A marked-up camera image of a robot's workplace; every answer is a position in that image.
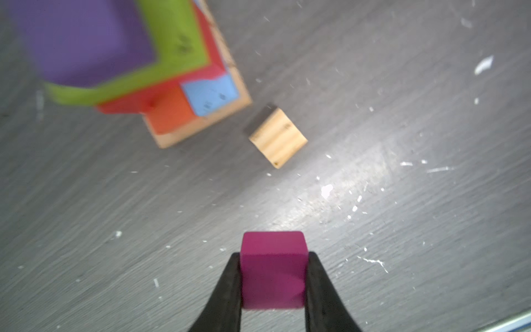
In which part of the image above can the green wood block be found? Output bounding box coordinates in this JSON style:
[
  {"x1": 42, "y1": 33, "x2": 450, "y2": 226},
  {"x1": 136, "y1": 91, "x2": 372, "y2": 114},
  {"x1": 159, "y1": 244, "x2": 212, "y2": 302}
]
[{"x1": 45, "y1": 0, "x2": 208, "y2": 106}]

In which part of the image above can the magenta wood block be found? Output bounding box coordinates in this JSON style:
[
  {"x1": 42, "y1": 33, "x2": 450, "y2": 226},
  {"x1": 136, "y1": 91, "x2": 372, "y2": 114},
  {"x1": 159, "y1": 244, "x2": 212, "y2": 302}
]
[{"x1": 240, "y1": 231, "x2": 309, "y2": 310}]

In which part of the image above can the light blue wood block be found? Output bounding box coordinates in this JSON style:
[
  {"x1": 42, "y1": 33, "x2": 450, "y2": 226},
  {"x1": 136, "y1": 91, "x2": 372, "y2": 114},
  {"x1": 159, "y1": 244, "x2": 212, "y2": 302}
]
[{"x1": 181, "y1": 74, "x2": 239, "y2": 117}]

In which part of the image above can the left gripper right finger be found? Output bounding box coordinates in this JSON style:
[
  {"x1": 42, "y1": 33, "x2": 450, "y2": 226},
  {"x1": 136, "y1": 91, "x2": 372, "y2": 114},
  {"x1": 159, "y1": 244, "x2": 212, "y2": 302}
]
[{"x1": 304, "y1": 252, "x2": 362, "y2": 332}]

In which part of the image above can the purple wood cube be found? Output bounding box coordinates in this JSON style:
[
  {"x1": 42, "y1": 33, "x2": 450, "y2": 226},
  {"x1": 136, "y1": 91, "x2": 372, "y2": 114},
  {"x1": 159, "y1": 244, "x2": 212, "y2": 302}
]
[{"x1": 5, "y1": 0, "x2": 156, "y2": 88}]

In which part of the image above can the orange wood block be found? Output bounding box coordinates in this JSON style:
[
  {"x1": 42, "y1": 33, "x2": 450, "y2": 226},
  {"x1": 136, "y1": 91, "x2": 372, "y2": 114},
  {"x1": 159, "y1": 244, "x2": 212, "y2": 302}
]
[{"x1": 145, "y1": 86, "x2": 197, "y2": 135}]

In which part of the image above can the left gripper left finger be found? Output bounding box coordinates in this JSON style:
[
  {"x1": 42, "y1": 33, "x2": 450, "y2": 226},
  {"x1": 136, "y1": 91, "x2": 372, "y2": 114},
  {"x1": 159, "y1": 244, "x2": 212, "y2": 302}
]
[{"x1": 189, "y1": 253, "x2": 242, "y2": 332}]

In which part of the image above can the small natural wood cube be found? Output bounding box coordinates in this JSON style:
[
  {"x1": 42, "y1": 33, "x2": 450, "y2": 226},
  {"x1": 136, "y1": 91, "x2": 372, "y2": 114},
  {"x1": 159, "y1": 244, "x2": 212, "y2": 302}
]
[{"x1": 249, "y1": 108, "x2": 308, "y2": 169}]

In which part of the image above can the red arch wood block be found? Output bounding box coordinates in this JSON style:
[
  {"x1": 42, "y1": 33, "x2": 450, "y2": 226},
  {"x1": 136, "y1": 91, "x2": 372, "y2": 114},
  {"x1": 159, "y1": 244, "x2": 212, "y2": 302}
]
[{"x1": 98, "y1": 1, "x2": 229, "y2": 115}]

